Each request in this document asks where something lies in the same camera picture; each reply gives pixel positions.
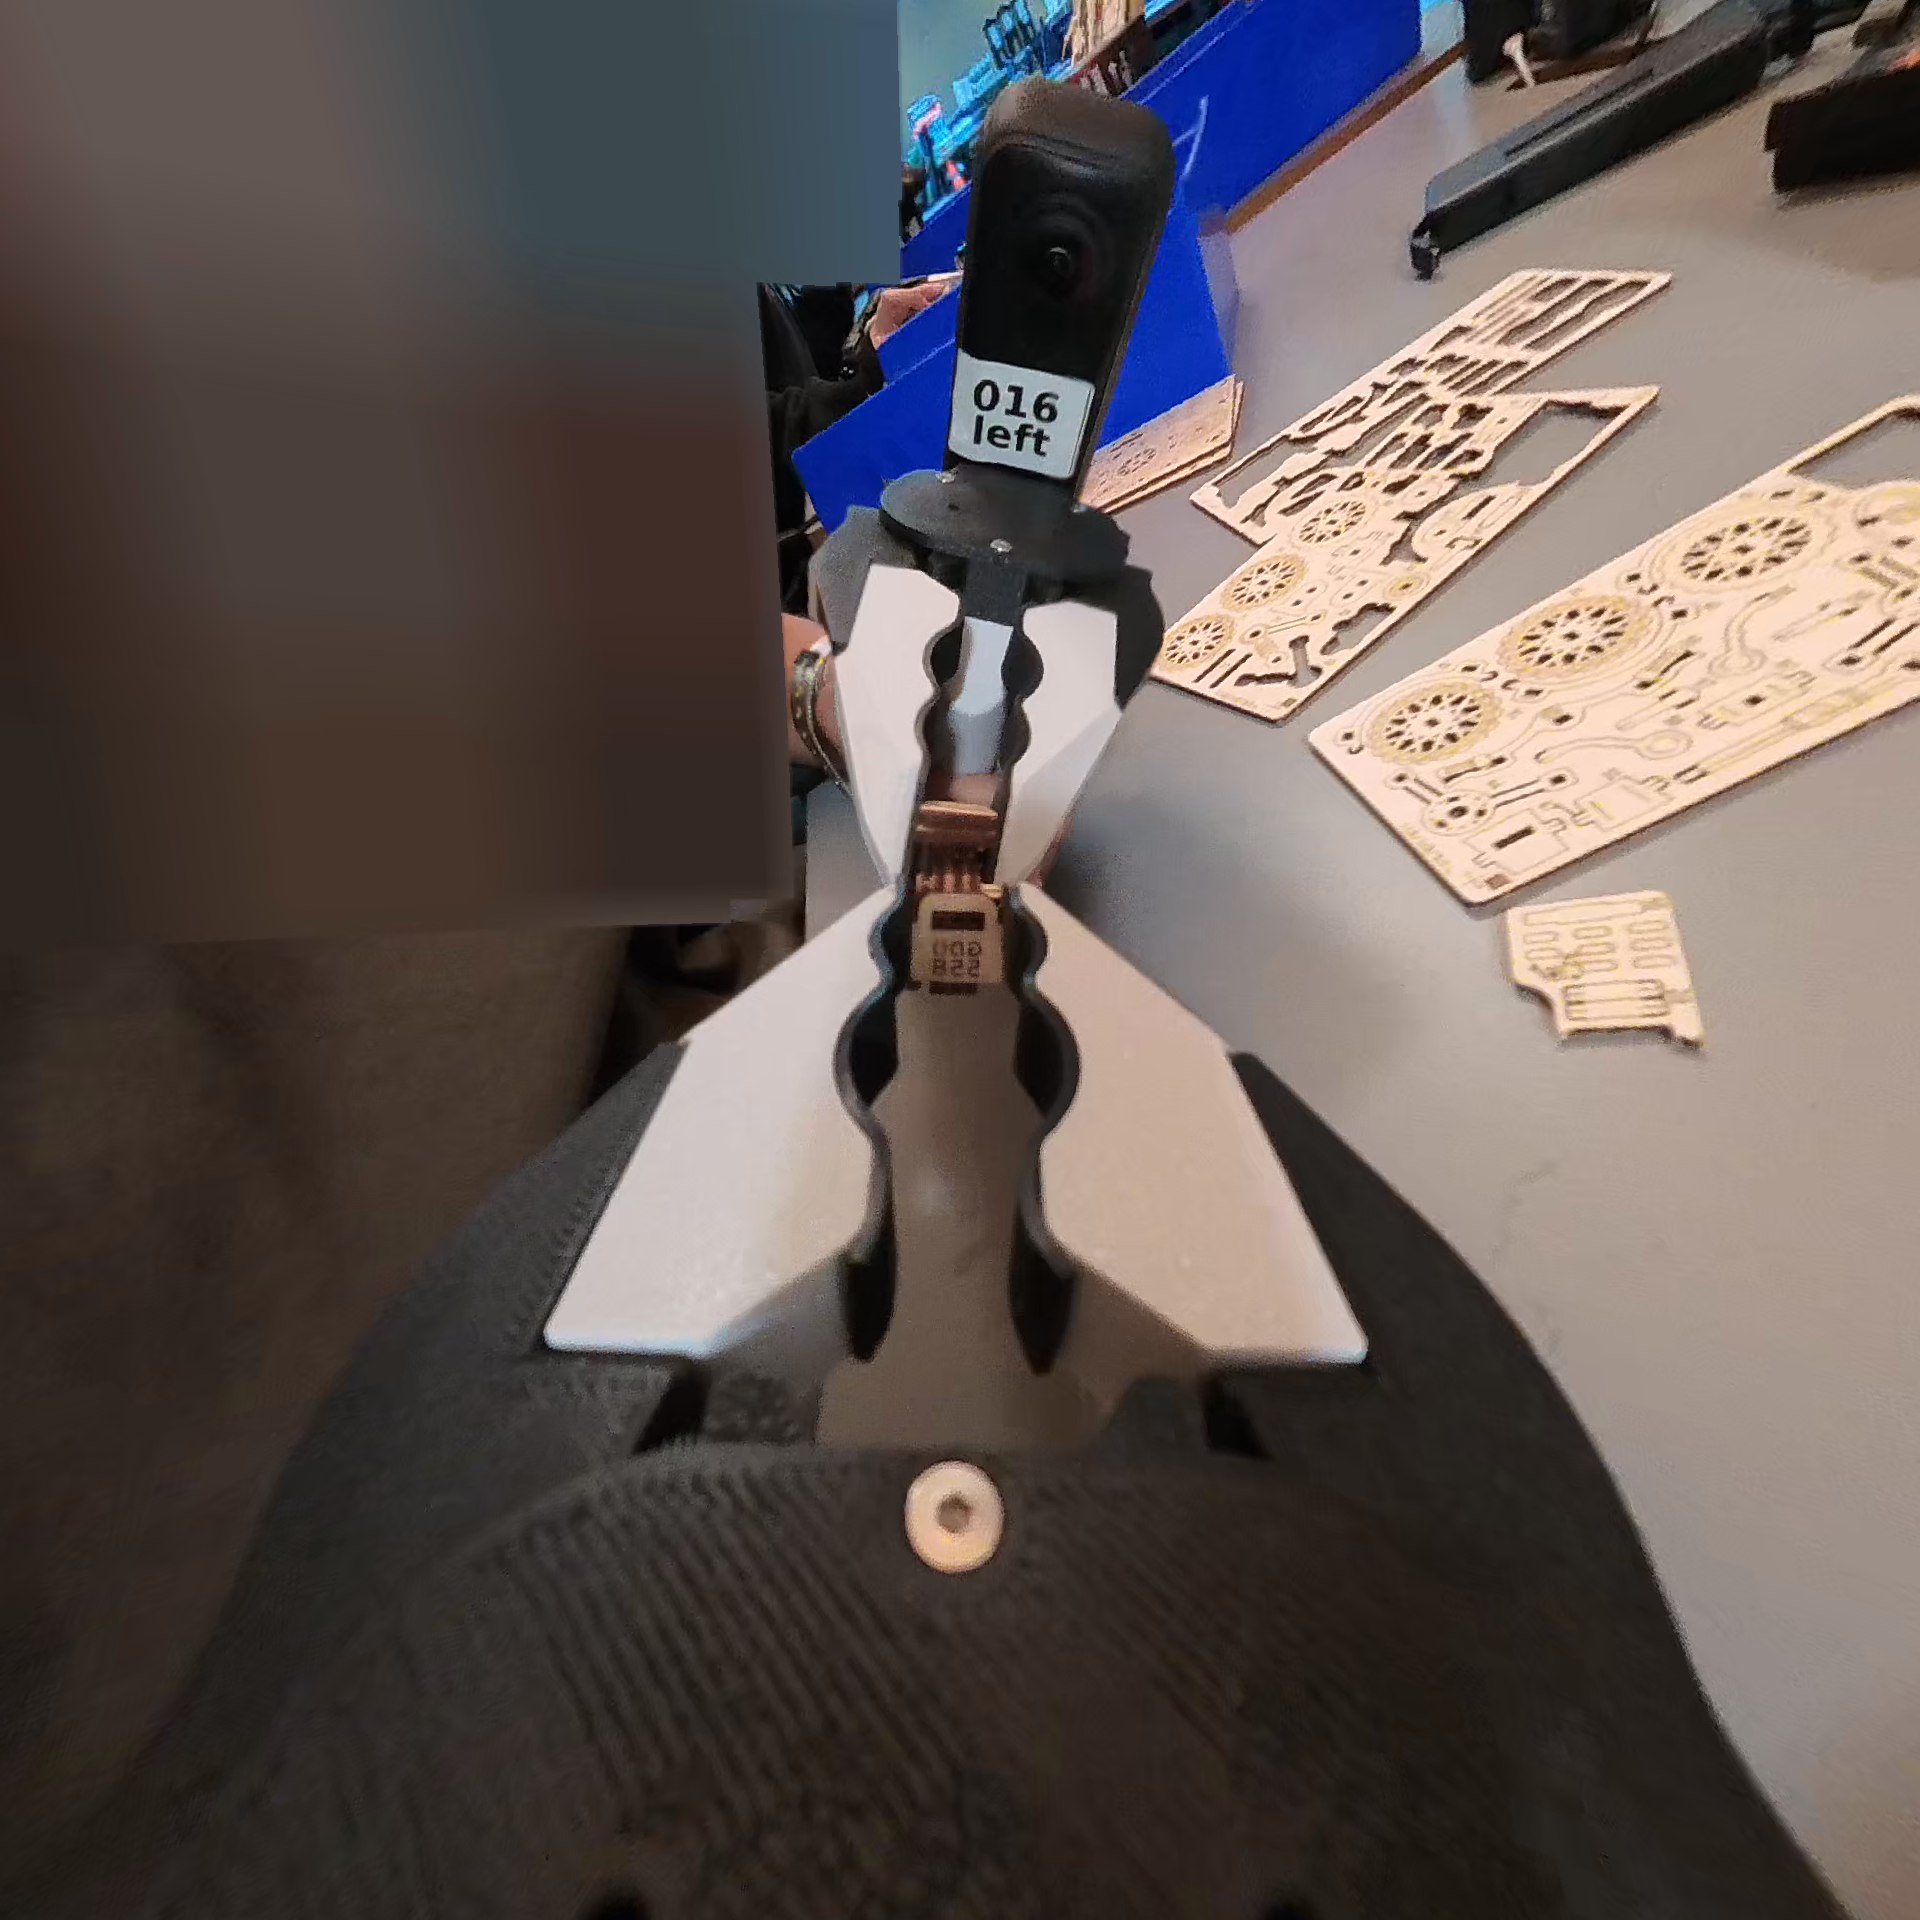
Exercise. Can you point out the small wooden parts card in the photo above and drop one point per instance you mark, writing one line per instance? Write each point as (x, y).
(1606, 968)

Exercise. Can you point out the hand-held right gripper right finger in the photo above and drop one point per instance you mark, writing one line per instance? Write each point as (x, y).
(1200, 1201)

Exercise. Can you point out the small wooden puzzle model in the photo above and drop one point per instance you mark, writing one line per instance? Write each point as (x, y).
(960, 944)

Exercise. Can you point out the large wooden parts sheet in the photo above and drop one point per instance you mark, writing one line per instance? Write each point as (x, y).
(1769, 662)

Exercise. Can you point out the thin wooden sheet stack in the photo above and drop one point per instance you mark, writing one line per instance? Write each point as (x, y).
(1170, 442)

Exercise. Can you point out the long black case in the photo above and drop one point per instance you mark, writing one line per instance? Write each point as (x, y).
(1590, 135)

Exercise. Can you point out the wooden gear parts sheet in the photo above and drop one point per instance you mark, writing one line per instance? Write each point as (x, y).
(1276, 578)

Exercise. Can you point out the person's left hand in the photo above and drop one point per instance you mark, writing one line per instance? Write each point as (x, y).
(967, 787)

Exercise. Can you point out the cut-out wooden parts sheet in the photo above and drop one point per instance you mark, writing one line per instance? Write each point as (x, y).
(1501, 300)

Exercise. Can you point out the black equipment boxes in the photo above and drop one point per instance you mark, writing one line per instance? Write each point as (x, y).
(1560, 30)

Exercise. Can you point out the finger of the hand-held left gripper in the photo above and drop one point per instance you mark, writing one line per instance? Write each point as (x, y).
(886, 674)
(1073, 705)

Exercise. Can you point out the black device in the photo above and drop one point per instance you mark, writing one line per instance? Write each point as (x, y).
(1861, 119)

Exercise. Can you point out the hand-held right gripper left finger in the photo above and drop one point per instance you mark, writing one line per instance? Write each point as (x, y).
(720, 1201)

